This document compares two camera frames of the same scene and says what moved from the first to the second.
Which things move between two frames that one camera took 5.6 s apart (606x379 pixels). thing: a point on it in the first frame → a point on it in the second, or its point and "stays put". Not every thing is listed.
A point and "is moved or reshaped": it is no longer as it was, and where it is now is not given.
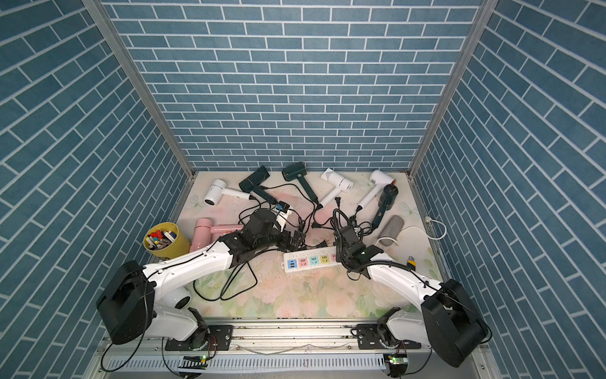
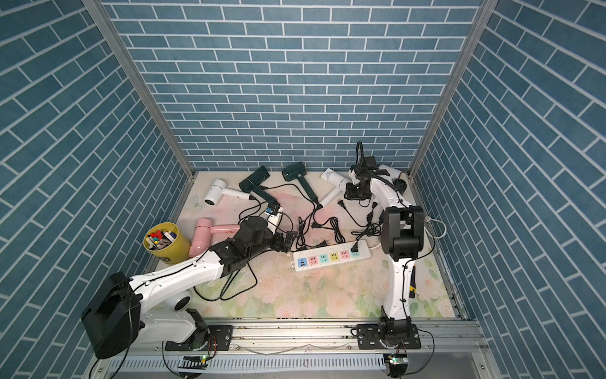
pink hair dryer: [206, 233] stays put
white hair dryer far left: [218, 189] stays put
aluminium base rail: [285, 349] stays put
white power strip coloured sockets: [309, 260] is moved or reshaped
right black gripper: [339, 253] → [349, 190]
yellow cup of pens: [165, 241] stays put
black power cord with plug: [319, 225] → [368, 229]
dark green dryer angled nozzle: [251, 184] stays put
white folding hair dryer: [338, 182] stays put
